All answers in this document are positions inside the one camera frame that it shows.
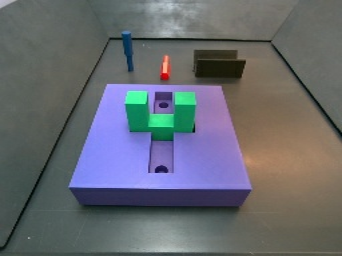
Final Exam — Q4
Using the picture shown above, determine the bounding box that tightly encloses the blue cylindrical peg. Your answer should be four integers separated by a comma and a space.
122, 31, 134, 72

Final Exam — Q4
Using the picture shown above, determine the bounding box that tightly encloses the green U-shaped block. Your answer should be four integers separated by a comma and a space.
124, 91, 196, 141

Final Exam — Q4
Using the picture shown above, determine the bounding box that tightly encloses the red hexagonal peg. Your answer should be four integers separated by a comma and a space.
160, 55, 171, 80

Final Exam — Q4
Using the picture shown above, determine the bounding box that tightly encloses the black angle bracket fixture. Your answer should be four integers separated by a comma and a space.
194, 50, 246, 78

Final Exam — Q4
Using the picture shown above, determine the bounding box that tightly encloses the purple base block fixture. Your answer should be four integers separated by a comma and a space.
70, 84, 251, 206

